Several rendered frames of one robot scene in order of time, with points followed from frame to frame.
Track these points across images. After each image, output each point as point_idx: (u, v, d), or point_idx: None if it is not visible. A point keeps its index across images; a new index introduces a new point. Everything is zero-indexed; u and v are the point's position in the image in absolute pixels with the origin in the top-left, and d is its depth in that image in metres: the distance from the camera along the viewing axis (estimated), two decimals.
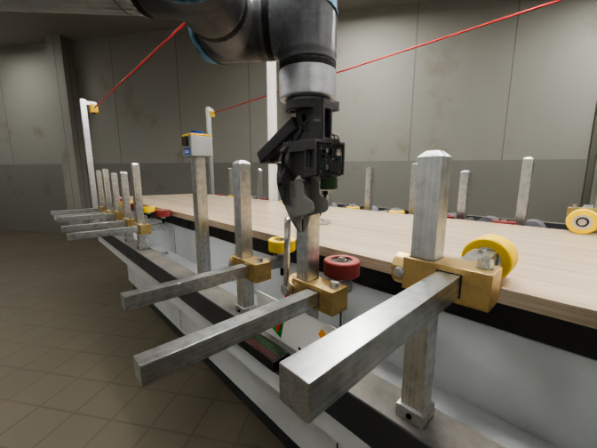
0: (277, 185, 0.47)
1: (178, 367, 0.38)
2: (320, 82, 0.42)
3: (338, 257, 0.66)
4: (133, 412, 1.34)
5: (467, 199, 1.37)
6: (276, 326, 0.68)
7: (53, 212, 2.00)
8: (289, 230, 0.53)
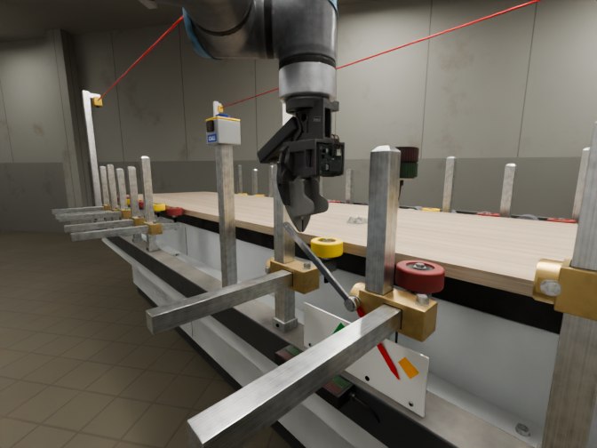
0: (277, 185, 0.47)
1: (250, 435, 0.26)
2: (320, 82, 0.42)
3: (411, 262, 0.53)
4: (144, 430, 1.21)
5: (513, 196, 1.24)
6: (390, 368, 0.46)
7: (55, 212, 1.87)
8: (294, 230, 0.52)
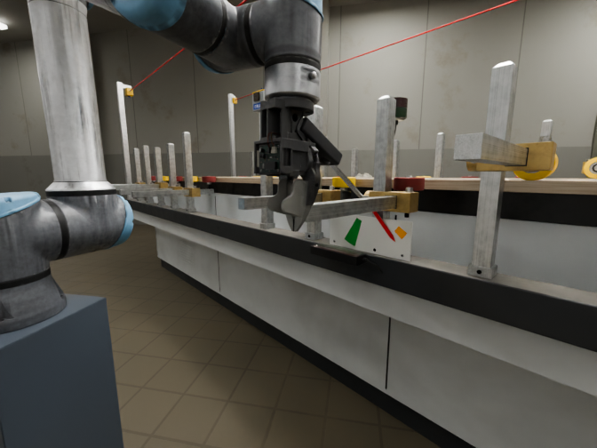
0: None
1: (322, 216, 0.53)
2: (265, 87, 0.45)
3: (404, 178, 0.81)
4: (188, 353, 1.49)
5: None
6: (389, 236, 0.74)
7: None
8: None
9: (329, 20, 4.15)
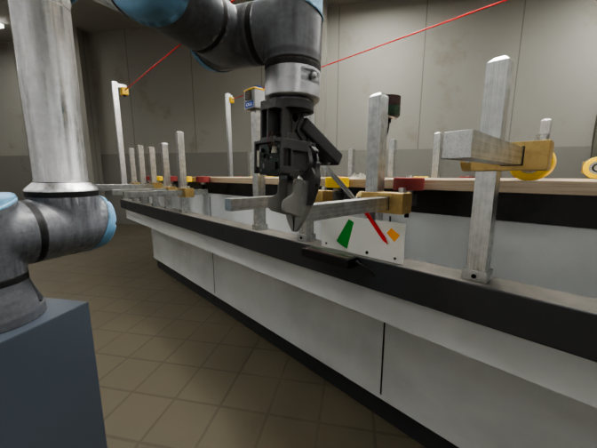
0: None
1: (322, 216, 0.53)
2: (265, 87, 0.45)
3: (403, 178, 0.81)
4: (181, 356, 1.46)
5: None
6: (381, 238, 0.71)
7: None
8: None
9: (327, 19, 4.13)
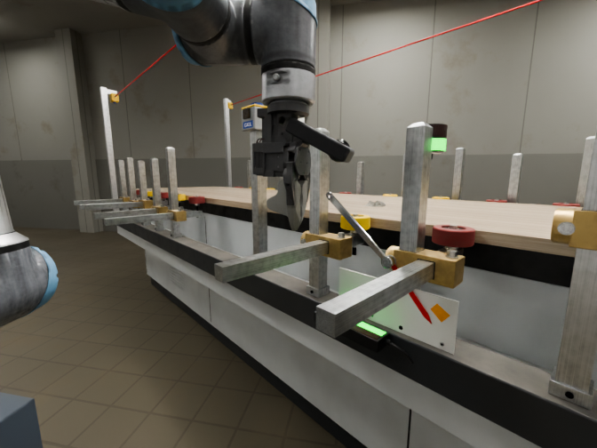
0: (309, 184, 0.54)
1: (357, 320, 0.36)
2: None
3: (445, 226, 0.63)
4: (171, 404, 1.28)
5: (520, 184, 1.31)
6: (423, 315, 0.54)
7: (77, 203, 1.94)
8: (336, 199, 0.59)
9: None
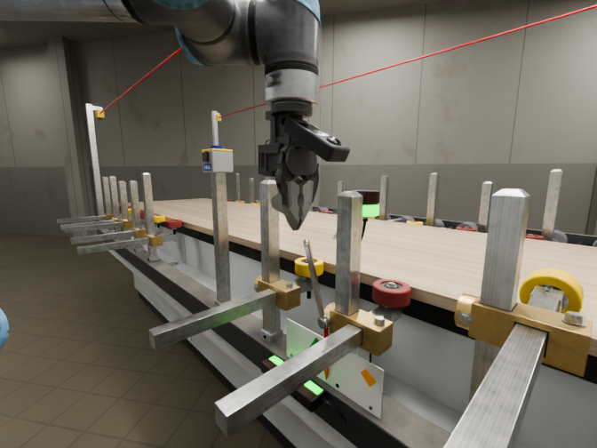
0: (317, 184, 0.53)
1: (257, 412, 0.37)
2: None
3: (386, 282, 0.64)
4: (145, 430, 1.30)
5: (489, 211, 1.33)
6: (324, 371, 0.61)
7: (60, 221, 1.96)
8: (310, 252, 0.53)
9: None
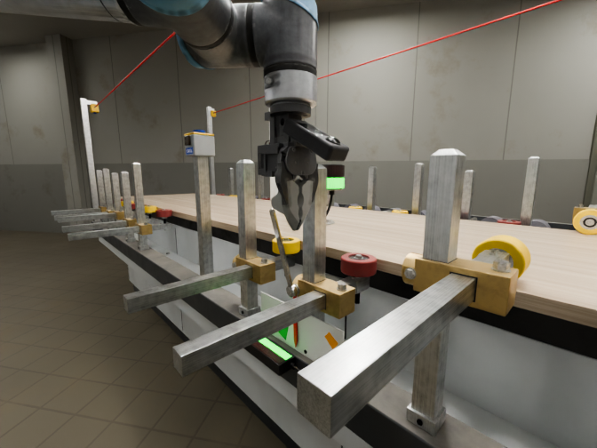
0: (317, 184, 0.53)
1: (213, 358, 0.40)
2: None
3: (354, 254, 0.67)
4: (134, 413, 1.33)
5: (472, 199, 1.35)
6: (294, 339, 0.64)
7: (54, 213, 1.98)
8: (275, 221, 0.55)
9: None
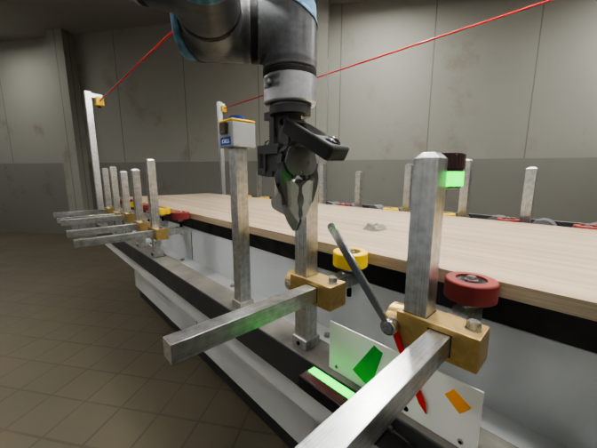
0: (317, 184, 0.53)
1: None
2: None
3: (460, 274, 0.51)
4: (149, 444, 1.16)
5: (533, 200, 1.19)
6: (418, 401, 0.43)
7: (56, 215, 1.82)
8: (339, 236, 0.44)
9: (329, 19, 3.83)
